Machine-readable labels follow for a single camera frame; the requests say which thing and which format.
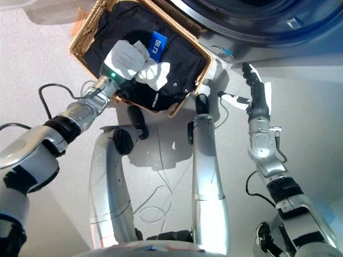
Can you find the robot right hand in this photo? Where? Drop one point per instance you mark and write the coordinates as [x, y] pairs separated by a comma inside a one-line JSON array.
[[258, 96]]

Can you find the black and white sneaker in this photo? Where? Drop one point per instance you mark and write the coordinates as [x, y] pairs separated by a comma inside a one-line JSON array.
[[265, 238]]

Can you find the blue card with white print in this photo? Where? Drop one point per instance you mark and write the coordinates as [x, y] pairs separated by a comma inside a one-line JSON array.
[[158, 45]]

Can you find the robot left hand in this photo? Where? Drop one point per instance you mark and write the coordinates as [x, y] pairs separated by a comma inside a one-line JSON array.
[[124, 60]]

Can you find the black garment with white print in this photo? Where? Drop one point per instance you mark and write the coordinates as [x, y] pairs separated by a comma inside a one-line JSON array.
[[182, 67]]

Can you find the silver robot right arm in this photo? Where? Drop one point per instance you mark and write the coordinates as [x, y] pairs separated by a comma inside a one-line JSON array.
[[268, 155]]

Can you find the brown wicker laundry basket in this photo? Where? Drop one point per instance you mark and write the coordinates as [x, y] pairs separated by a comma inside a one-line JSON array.
[[80, 42]]

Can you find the dark grey washing machine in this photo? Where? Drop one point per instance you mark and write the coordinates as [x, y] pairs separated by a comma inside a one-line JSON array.
[[268, 29]]

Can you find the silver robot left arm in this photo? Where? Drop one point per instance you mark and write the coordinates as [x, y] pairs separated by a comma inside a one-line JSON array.
[[77, 112]]

